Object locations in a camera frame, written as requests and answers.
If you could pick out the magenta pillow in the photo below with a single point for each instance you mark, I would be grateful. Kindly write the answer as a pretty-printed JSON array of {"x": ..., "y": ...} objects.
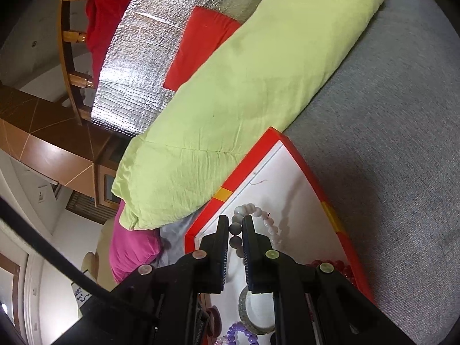
[{"x": 133, "y": 248}]

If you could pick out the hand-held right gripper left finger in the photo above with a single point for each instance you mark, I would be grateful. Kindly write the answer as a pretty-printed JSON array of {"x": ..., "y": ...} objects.
[{"x": 222, "y": 255}]

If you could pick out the brown wooden column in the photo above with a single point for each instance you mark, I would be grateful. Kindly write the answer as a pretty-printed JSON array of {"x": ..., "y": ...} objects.
[{"x": 43, "y": 143}]

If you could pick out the red pillow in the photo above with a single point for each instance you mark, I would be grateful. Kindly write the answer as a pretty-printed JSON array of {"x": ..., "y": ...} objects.
[{"x": 201, "y": 43}]

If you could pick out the dark red bangle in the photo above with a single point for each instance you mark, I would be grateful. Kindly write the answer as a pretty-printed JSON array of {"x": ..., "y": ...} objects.
[{"x": 215, "y": 312}]

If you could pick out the red cardboard tray box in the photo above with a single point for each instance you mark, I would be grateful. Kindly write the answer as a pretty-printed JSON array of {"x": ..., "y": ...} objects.
[{"x": 287, "y": 187}]

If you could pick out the wooden cabinet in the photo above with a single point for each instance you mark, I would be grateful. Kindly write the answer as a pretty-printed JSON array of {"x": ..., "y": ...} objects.
[{"x": 99, "y": 176}]

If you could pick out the red cloth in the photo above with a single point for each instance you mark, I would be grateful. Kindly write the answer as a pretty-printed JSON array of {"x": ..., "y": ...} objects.
[{"x": 104, "y": 7}]

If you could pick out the beige leather sofa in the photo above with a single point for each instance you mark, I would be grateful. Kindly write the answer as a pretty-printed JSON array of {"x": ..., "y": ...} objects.
[{"x": 100, "y": 237}]

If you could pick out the silver foil insulation board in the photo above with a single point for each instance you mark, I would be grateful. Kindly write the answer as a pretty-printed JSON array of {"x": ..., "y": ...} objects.
[{"x": 143, "y": 61}]

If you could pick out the light green blanket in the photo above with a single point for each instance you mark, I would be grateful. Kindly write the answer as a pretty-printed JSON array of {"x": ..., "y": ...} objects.
[{"x": 233, "y": 97}]

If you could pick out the silver glitter bangle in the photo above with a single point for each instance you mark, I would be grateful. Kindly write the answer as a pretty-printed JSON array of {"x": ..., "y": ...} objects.
[{"x": 241, "y": 305}]

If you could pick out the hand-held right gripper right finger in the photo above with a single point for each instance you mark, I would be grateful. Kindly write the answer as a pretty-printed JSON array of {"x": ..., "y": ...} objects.
[{"x": 248, "y": 255}]

